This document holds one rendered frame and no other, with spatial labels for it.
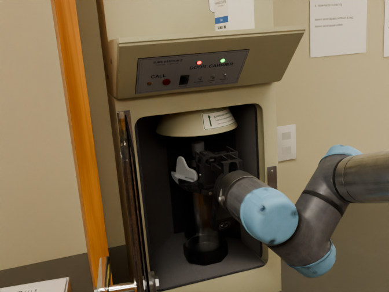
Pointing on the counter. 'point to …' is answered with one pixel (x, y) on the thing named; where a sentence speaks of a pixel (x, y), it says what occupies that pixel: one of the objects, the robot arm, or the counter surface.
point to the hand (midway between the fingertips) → (199, 171)
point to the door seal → (138, 202)
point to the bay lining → (174, 143)
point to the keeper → (272, 176)
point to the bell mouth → (197, 123)
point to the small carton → (234, 14)
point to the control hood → (176, 49)
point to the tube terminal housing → (266, 12)
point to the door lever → (105, 264)
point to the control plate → (149, 68)
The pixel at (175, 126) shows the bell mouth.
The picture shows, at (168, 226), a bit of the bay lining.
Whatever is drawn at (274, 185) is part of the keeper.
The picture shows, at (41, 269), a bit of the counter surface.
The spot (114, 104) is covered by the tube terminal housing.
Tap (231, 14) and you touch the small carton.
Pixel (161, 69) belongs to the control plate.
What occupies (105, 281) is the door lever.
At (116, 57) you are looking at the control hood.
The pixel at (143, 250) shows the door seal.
